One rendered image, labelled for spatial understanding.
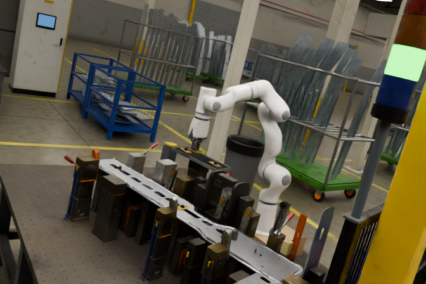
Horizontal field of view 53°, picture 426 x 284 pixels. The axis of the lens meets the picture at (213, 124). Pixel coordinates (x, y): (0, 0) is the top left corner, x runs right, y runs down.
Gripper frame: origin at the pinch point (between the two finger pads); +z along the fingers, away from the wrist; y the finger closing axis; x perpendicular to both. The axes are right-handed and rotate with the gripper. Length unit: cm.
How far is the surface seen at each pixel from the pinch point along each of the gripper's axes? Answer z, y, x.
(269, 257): 30, 0, 63
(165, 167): 18.9, 1.4, -19.1
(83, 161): 23, 40, -40
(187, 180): 21.0, -2.8, -2.8
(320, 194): 109, -367, -134
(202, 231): 30.0, 15.3, 34.7
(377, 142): -41, 60, 123
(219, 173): 11.4, -11.2, 11.1
